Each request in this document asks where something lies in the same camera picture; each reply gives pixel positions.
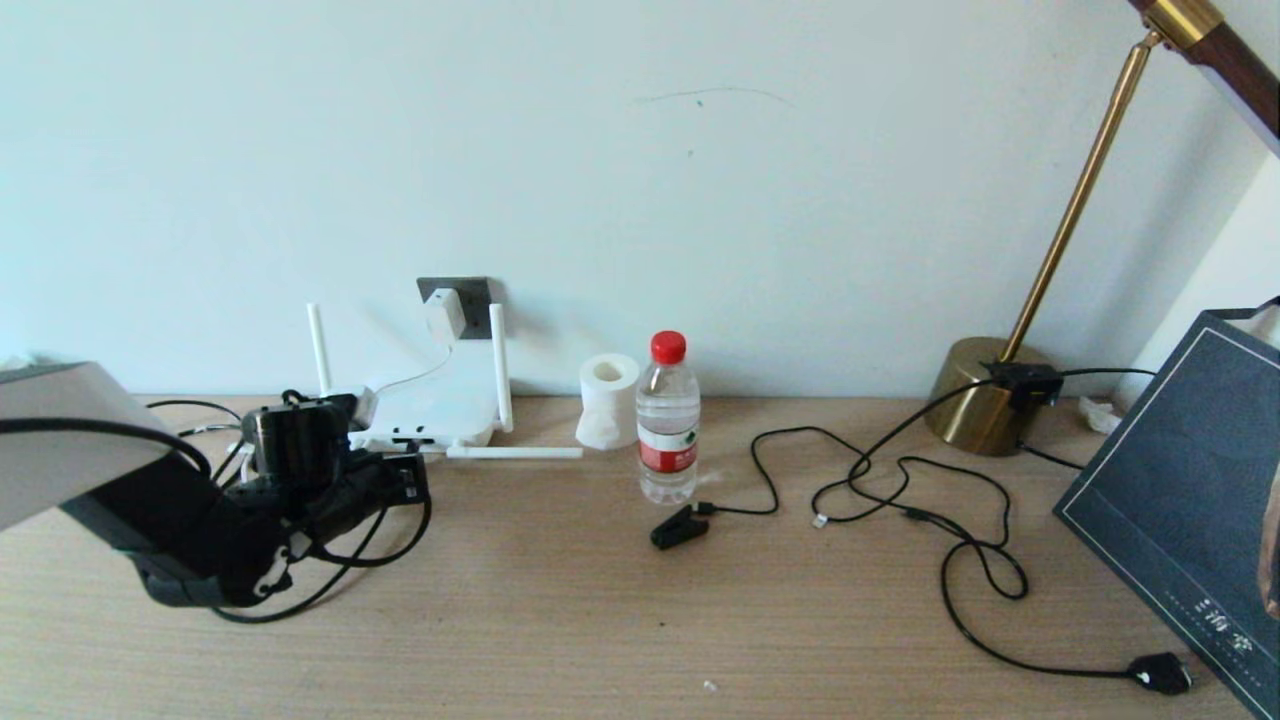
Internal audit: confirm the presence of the black ethernet cable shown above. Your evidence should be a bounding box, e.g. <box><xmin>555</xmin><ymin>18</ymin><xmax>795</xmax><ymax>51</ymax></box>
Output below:
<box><xmin>146</xmin><ymin>399</ymin><xmax>383</xmax><ymax>625</ymax></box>

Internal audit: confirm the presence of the white router with antennas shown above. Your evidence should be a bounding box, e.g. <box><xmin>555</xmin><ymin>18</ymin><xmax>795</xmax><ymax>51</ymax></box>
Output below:
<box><xmin>306</xmin><ymin>303</ymin><xmax>584</xmax><ymax>461</ymax></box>

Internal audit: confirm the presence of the white toilet paper roll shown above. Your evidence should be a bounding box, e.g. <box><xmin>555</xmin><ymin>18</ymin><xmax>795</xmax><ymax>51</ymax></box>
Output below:
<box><xmin>575</xmin><ymin>352</ymin><xmax>642</xmax><ymax>451</ymax></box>

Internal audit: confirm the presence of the red-capped water bottle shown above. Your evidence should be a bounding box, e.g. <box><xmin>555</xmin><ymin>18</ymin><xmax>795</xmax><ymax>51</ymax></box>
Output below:
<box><xmin>636</xmin><ymin>330</ymin><xmax>701</xmax><ymax>505</ymax></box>

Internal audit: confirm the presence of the black clip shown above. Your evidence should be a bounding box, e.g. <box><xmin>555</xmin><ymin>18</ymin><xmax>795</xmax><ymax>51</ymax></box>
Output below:
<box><xmin>650</xmin><ymin>503</ymin><xmax>715</xmax><ymax>550</ymax></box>

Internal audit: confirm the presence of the brass desk lamp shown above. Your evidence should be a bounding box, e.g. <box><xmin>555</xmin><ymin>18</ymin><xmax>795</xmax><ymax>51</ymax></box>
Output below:
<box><xmin>922</xmin><ymin>0</ymin><xmax>1280</xmax><ymax>457</ymax></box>

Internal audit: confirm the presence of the black box on lamp base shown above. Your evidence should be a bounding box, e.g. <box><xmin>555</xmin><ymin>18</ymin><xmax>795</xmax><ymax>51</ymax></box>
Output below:
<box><xmin>985</xmin><ymin>362</ymin><xmax>1064</xmax><ymax>409</ymax></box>

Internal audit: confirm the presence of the dark blue paper bag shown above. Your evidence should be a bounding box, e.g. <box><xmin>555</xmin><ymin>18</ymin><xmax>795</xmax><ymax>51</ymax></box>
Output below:
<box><xmin>1053</xmin><ymin>297</ymin><xmax>1280</xmax><ymax>719</ymax></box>

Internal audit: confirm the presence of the white power adapter with cord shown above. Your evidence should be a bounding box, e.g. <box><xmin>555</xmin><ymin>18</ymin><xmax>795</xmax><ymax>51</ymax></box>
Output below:
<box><xmin>225</xmin><ymin>338</ymin><xmax>453</xmax><ymax>471</ymax></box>

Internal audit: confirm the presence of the grey wall socket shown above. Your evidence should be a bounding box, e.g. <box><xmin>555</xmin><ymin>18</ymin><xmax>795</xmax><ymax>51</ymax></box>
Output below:
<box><xmin>417</xmin><ymin>277</ymin><xmax>493</xmax><ymax>341</ymax></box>

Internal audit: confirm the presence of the thin black clip cable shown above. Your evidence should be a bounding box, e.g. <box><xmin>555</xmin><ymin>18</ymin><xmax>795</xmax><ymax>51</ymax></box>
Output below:
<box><xmin>700</xmin><ymin>427</ymin><xmax>1030</xmax><ymax>601</ymax></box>

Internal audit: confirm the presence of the black lamp power cable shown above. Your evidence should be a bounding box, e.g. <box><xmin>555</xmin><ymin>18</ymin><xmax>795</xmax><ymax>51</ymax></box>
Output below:
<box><xmin>812</xmin><ymin>368</ymin><xmax>1196</xmax><ymax>697</ymax></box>

